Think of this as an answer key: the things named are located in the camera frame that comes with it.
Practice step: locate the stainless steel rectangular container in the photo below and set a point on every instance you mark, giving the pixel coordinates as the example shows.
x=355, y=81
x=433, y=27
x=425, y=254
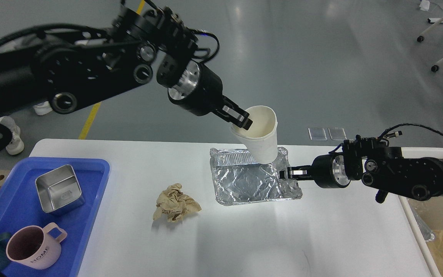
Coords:
x=59, y=191

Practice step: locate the blue plastic tray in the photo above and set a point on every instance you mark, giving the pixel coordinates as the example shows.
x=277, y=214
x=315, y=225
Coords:
x=20, y=207

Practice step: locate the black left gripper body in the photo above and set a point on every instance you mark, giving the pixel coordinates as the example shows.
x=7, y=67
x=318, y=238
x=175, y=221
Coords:
x=199, y=90

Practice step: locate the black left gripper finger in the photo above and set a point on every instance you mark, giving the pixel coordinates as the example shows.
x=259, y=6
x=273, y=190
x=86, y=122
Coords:
x=246, y=127
x=231, y=112

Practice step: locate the clear floor plate left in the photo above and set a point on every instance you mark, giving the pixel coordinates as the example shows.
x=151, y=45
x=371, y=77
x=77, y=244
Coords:
x=317, y=134

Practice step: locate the foil tray in bin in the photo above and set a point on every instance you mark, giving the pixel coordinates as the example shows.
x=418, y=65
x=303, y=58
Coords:
x=427, y=233

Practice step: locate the white sneaker far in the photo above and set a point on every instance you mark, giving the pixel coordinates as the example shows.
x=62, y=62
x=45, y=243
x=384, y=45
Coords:
x=42, y=108

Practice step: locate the pink mug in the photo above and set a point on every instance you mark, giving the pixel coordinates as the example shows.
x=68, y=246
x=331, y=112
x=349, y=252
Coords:
x=36, y=247

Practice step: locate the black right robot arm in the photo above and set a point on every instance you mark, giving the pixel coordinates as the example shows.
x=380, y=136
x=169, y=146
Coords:
x=377, y=165

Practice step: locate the white plastic bin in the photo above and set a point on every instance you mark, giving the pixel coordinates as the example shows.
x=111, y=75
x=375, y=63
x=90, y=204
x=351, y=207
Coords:
x=431, y=211

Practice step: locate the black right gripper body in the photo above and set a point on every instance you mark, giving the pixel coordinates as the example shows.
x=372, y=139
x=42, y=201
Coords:
x=328, y=171

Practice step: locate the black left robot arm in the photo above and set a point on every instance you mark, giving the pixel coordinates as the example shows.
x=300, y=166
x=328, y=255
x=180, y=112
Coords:
x=73, y=66

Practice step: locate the white paper cup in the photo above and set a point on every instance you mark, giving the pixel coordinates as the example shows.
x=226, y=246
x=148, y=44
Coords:
x=261, y=138

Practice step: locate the clear floor plate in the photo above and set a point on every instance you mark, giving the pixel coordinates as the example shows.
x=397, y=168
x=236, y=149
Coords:
x=317, y=134
x=337, y=133

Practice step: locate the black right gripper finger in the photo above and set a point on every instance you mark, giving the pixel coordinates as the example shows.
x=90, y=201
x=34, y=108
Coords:
x=299, y=175
x=300, y=167

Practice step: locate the clear floor plate right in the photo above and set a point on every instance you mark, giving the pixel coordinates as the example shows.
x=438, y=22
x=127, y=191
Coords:
x=337, y=133

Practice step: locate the aluminium foil tray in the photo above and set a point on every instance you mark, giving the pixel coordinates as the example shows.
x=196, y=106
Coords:
x=238, y=179

